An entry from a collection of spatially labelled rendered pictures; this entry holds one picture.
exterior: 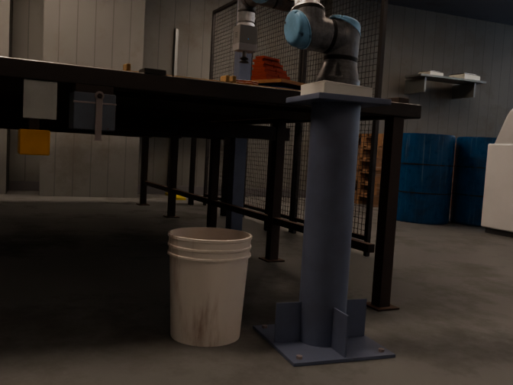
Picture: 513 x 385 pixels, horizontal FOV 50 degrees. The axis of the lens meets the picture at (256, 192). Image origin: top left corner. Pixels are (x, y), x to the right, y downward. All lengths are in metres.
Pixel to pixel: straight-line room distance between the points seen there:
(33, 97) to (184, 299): 0.82
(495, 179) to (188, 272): 4.25
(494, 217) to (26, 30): 5.76
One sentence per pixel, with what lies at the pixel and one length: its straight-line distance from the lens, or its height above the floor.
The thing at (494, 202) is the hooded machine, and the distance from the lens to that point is 5.74.
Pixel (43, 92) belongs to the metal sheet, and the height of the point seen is 0.82.
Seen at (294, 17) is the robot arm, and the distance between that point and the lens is 1.89.
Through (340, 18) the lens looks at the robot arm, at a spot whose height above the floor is 1.13.
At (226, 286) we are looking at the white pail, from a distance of 1.90.
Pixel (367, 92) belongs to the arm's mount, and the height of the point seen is 0.89.
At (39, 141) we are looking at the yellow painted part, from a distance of 1.87.
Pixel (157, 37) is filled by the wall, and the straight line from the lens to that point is 7.73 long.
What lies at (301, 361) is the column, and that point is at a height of 0.01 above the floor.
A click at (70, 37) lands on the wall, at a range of 6.94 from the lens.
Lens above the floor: 0.68
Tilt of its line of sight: 4 degrees down
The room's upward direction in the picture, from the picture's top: 3 degrees clockwise
